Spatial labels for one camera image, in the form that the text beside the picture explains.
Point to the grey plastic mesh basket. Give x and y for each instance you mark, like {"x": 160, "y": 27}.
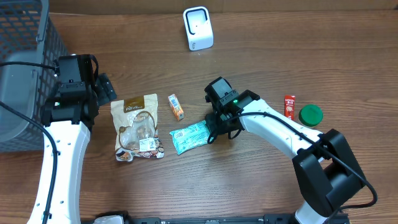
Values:
{"x": 29, "y": 45}

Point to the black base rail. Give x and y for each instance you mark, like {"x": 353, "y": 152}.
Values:
{"x": 283, "y": 218}

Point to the white barcode scanner stand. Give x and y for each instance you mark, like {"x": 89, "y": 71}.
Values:
{"x": 198, "y": 28}

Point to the beige snack bag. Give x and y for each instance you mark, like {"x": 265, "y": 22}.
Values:
{"x": 135, "y": 121}

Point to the teal wet wipes pack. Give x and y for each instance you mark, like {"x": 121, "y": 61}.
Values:
{"x": 192, "y": 136}

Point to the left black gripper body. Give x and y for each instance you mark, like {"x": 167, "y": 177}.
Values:
{"x": 103, "y": 90}

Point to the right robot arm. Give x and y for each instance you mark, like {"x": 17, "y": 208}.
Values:
{"x": 326, "y": 169}

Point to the orange small box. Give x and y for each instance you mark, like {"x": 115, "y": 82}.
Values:
{"x": 176, "y": 107}

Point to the red snack bar packet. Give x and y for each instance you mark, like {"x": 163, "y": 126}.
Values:
{"x": 289, "y": 106}

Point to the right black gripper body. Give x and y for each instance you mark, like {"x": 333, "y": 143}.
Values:
{"x": 219, "y": 126}

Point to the green lidded glass jar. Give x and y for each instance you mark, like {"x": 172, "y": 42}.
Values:
{"x": 310, "y": 115}

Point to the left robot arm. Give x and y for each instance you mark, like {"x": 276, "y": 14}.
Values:
{"x": 67, "y": 117}

